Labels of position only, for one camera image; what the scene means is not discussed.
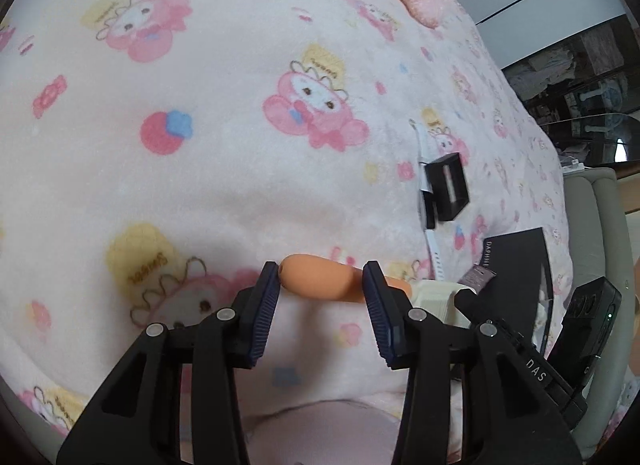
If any grey padded headboard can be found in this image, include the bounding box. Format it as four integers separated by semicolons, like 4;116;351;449
562;165;638;451

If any black cardboard box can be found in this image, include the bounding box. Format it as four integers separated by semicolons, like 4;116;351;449
481;227;557;362

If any cream white box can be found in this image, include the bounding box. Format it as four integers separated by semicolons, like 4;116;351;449
412;280;474;331

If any white smartwatch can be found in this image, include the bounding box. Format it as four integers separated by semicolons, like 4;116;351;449
409;119;449;282

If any dark glass wardrobe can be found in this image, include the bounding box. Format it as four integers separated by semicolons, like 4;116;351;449
504;14;640;167

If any white wardrobe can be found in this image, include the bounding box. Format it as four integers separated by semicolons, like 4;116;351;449
439;0;627;67

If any mauve packet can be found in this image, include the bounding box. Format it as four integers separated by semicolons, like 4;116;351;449
459;265;497;297

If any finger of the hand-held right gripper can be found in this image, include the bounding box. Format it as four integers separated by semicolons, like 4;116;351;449
452;289;589;427

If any pink cartoon printed blanket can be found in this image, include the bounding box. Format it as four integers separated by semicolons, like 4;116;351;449
0;0;574;448

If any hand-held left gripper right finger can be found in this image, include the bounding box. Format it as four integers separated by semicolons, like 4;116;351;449
362;260;584;465

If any black square display box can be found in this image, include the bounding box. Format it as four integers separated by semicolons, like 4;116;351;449
423;152;473;222

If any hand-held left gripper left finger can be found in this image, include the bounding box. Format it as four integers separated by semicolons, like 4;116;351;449
56;260;282;465

